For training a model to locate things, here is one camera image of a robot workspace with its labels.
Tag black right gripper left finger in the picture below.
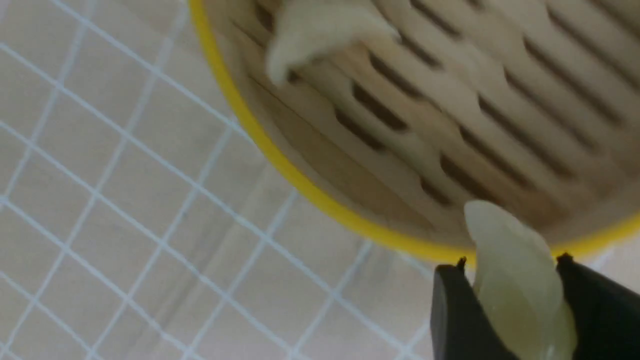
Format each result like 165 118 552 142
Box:
430 257 516 360

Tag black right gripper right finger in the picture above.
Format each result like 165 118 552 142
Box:
556 253 640 360

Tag pale green dumpling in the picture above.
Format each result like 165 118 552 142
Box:
464 200 578 360

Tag cream white dumpling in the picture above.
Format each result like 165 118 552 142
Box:
265 0 400 87

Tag bamboo steamer tray yellow rims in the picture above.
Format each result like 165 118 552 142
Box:
189 0 639 262

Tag beige checkered tablecloth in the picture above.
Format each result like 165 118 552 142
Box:
1 0 639 360

